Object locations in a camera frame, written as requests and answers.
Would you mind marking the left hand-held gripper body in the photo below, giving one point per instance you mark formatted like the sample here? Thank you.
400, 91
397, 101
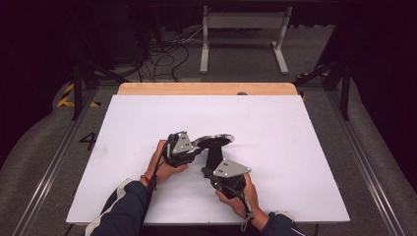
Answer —
182, 147

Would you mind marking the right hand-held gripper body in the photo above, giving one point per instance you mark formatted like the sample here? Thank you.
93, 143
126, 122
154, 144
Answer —
229, 173

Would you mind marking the oval silver photo frame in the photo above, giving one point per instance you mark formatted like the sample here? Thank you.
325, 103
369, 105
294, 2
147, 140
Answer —
214, 141

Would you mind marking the person's left hand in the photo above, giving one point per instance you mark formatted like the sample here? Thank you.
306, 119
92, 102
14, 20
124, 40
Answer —
160, 172

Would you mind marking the person's right hand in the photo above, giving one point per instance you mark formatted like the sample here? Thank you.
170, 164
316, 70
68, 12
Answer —
246, 203

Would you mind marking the wooden table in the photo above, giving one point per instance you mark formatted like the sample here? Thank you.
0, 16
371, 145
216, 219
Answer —
183, 88

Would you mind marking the white board sheet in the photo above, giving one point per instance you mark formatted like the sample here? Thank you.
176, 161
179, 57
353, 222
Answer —
278, 137

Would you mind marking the black metal stand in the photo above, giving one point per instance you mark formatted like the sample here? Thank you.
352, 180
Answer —
77, 88
344, 88

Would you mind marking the white metal stand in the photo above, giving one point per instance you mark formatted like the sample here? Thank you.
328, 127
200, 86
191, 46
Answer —
244, 20

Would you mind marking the aluminium floor rail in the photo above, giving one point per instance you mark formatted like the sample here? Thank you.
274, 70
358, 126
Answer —
370, 170
49, 170

